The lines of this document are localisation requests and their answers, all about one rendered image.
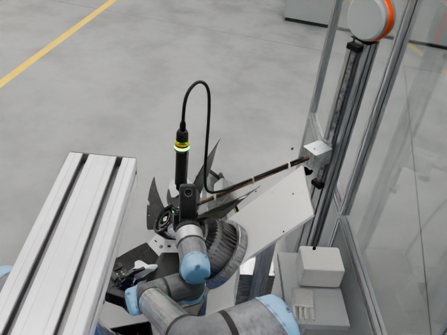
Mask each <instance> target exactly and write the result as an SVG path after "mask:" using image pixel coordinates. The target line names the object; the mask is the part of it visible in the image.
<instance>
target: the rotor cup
mask: <svg viewBox="0 0 447 335"><path fill-rule="evenodd" d="M165 216H167V219H166V220H165V221H163V218H165ZM170 224H172V207H170V206H169V205H168V206H167V207H165V208H164V209H163V210H162V211H161V212H160V214H159V215H158V216H157V218H156V220H155V223H154V232H155V233H156V234H157V235H159V236H161V237H162V238H163V239H165V240H176V239H173V238H171V237H170V236H169V235H167V234H165V232H168V226H169V225H170ZM199 224H200V227H201V230H202V233H204V228H205V223H204V221H201V222H199Z"/></svg>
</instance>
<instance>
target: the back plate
mask: <svg viewBox="0 0 447 335"><path fill-rule="evenodd" d="M314 216H315V212H314V209H313V204H312V201H311V196H310V192H309V187H308V184H307V179H306V176H305V170H304V167H303V166H301V167H299V168H297V169H296V170H295V171H294V172H292V173H290V174H289V175H288V176H287V177H285V178H284V179H282V180H281V181H280V182H279V183H277V184H275V185H274V186H273V187H272V188H270V189H268V190H267V191H266V192H265V193H263V194H262V195H260V196H259V197H258V198H257V199H255V200H253V201H252V202H251V203H250V204H248V205H247V206H245V207H244V208H243V209H241V210H240V211H238V212H237V213H236V214H235V215H233V216H232V217H230V218H229V219H228V220H233V221H235V222H236V223H238V224H239V225H241V226H242V227H243V228H244V229H245V231H246V233H247V249H246V252H245V256H244V258H243V260H242V262H241V264H240V265H242V264H244V263H245V262H247V261H248V260H250V259H251V258H253V257H254V256H256V255H257V254H259V253H260V252H262V251H263V250H265V249H266V248H268V247H269V246H271V245H272V244H274V243H275V242H277V241H278V240H280V239H281V238H283V237H284V236H286V235H288V234H289V233H290V232H292V231H294V230H295V229H296V228H298V227H300V226H301V225H302V224H304V223H306V222H307V221H308V220H310V219H312V218H313V217H314Z"/></svg>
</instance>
